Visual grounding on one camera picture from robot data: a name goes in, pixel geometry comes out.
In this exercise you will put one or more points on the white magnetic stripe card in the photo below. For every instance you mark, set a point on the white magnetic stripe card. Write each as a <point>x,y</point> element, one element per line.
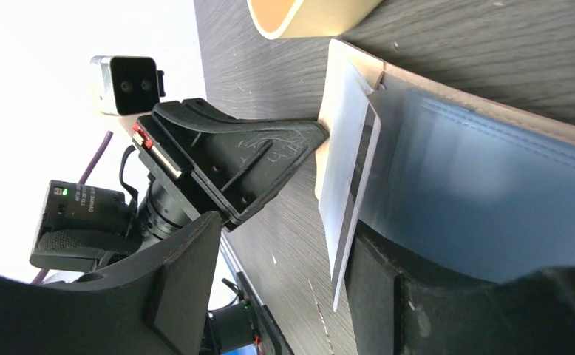
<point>353,139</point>

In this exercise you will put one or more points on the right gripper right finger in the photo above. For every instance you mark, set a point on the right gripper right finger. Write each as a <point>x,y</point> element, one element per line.
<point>402,303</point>

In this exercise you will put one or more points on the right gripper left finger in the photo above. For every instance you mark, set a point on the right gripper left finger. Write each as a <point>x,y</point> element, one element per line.
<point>153,302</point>

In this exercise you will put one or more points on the beige oval plastic tray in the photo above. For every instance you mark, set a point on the beige oval plastic tray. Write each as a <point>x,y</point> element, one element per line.
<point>276,19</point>

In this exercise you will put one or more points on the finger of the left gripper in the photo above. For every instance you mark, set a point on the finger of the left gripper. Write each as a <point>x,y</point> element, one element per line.
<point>294,136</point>

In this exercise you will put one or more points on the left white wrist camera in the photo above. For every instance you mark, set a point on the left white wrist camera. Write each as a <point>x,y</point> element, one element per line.
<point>125,85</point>

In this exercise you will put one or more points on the beige leather card holder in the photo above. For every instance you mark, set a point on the beige leather card holder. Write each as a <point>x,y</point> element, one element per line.
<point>475,186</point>

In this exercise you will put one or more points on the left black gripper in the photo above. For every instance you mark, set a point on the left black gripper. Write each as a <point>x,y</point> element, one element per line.
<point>84,228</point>

